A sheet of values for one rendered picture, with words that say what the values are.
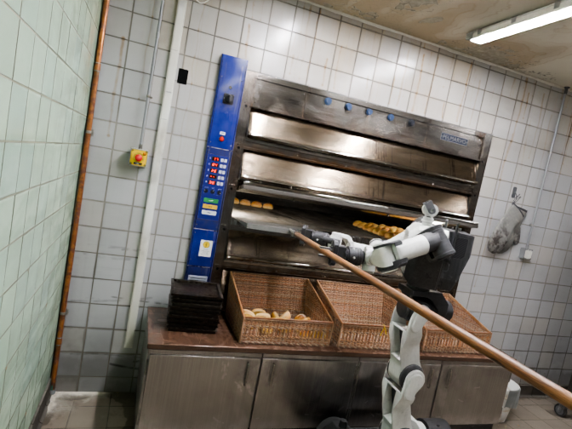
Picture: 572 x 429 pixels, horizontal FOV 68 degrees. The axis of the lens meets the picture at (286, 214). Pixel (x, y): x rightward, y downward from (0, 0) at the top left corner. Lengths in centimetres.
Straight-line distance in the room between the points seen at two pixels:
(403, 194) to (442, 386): 130
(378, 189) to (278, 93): 96
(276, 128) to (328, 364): 147
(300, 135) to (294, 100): 23
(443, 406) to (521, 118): 220
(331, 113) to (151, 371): 188
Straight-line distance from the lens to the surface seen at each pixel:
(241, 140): 270
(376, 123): 305
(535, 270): 416
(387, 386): 249
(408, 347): 233
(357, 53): 302
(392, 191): 313
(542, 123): 397
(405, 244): 188
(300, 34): 288
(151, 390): 242
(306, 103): 284
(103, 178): 265
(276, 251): 283
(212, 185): 264
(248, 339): 247
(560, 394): 108
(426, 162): 327
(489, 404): 345
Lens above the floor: 154
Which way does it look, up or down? 6 degrees down
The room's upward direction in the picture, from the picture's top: 11 degrees clockwise
